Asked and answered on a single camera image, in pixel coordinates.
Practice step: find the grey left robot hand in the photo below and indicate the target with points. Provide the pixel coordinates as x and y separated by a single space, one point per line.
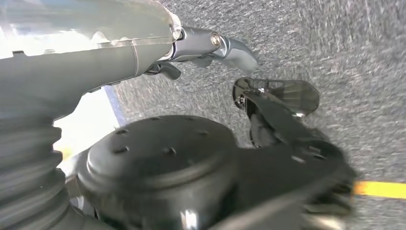
79 63

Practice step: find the white panel with blue edge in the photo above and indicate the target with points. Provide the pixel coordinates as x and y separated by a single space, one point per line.
85 127

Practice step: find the dark robot foot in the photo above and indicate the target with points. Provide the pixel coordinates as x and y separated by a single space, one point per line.
295 95

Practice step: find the yellow floor tape square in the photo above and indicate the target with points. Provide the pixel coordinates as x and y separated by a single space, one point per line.
380 189

